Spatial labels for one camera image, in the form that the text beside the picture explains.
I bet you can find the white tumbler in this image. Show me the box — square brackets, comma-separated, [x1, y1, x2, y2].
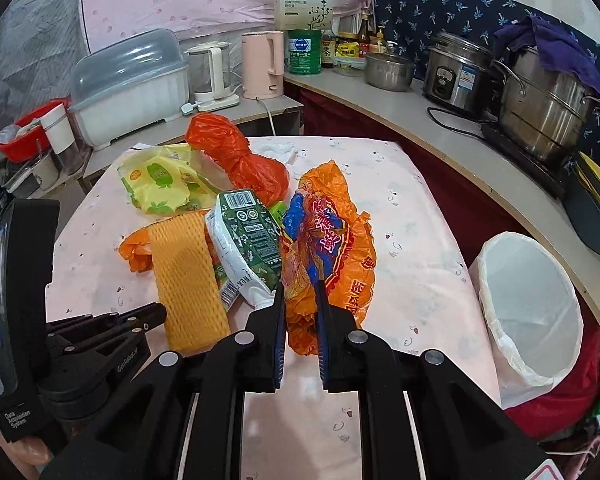
[40, 103, 88, 176]

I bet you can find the beige cardboard box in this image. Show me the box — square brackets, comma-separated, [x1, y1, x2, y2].
[273, 0, 334, 32]

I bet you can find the small steel pot with lid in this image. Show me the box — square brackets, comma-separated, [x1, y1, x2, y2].
[364, 42, 417, 92]

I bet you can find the yellow green snack packet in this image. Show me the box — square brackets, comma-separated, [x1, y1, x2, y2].
[117, 144, 221, 217]

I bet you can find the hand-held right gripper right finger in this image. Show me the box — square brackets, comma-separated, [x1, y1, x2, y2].
[314, 280, 551, 480]

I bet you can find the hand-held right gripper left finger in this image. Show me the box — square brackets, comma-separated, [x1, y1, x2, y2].
[40, 282, 287, 480]

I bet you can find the black induction cooker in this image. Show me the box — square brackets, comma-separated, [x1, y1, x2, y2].
[481, 122, 571, 198]

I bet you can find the grey patterned cloth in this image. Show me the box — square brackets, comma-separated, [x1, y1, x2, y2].
[0, 0, 88, 126]

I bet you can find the small orange plastic bag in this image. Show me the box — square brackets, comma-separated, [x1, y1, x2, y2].
[119, 210, 216, 273]

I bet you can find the green-white milk carton pouch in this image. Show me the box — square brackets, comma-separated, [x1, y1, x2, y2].
[204, 188, 286, 311]

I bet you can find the crumpled white tissue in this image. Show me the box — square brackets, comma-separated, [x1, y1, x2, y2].
[252, 140, 301, 166]

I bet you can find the grey basin with yellow rim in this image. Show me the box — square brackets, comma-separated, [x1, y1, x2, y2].
[562, 180, 600, 256]
[575, 151, 600, 203]

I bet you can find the green round tin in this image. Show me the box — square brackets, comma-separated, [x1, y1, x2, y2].
[286, 29, 323, 76]

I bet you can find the dark sauce bottle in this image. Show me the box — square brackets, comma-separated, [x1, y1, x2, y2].
[357, 9, 372, 58]

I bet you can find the large steel steamer pot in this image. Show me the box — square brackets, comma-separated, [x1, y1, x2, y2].
[490, 46, 600, 163]

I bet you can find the clear glass food container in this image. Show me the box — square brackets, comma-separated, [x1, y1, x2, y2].
[332, 55, 368, 77]

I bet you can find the white kettle cable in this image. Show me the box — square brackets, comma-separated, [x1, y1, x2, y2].
[257, 97, 276, 137]

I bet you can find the purple cloth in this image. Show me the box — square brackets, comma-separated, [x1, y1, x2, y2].
[493, 16, 600, 101]

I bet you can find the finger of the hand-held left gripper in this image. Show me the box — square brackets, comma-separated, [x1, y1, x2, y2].
[46, 302, 168, 337]
[55, 327, 157, 382]

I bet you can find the white glass electric kettle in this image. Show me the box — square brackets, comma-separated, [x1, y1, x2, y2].
[180, 41, 241, 113]

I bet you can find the orange foam fruit net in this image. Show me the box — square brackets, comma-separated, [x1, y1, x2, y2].
[149, 212, 231, 355]

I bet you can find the white dish rack with lid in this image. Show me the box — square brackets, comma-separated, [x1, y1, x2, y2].
[69, 29, 191, 150]

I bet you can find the steel rice cooker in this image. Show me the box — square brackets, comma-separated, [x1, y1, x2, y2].
[422, 31, 501, 120]

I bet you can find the orange printed plastic bag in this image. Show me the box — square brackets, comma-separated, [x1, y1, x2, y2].
[279, 160, 378, 357]

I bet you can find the dark red cloth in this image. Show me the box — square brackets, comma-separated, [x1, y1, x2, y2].
[285, 80, 600, 441]

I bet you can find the pink electric kettle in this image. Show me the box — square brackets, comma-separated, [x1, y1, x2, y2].
[241, 31, 286, 101]

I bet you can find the red-orange knotted plastic bag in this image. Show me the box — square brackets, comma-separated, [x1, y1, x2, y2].
[186, 113, 291, 204]

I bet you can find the red plastic basin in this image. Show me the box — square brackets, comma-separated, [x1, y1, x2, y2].
[0, 100, 73, 163]

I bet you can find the person's left hand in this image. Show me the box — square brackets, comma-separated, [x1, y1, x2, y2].
[5, 434, 48, 467]

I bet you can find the white waste bin with liner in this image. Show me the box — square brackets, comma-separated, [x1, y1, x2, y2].
[467, 231, 585, 401]

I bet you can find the green cardboard box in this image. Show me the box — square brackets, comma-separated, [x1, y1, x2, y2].
[213, 201, 287, 307]

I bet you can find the blue floral cloth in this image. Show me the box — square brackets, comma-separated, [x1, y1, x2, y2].
[372, 0, 600, 171]

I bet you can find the black power cable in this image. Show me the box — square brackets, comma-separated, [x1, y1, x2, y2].
[426, 106, 486, 139]

